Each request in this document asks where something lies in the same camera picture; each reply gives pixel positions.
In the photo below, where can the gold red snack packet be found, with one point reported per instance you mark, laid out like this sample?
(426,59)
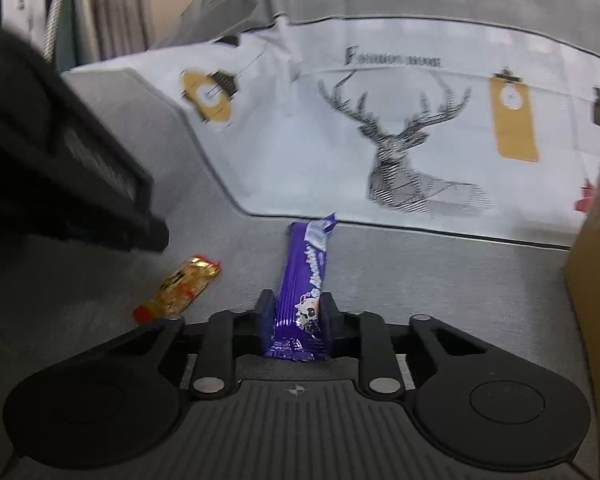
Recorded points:
(180,287)

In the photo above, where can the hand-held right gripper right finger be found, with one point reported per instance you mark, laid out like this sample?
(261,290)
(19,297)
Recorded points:
(331,327)

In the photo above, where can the purple snack bar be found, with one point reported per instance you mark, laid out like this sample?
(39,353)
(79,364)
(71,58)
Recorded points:
(300,280)

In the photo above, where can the grey curtain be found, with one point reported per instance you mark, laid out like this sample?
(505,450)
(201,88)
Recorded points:
(110,10)

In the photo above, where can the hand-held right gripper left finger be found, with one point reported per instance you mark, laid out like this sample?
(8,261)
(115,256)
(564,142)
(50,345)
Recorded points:
(267,325)

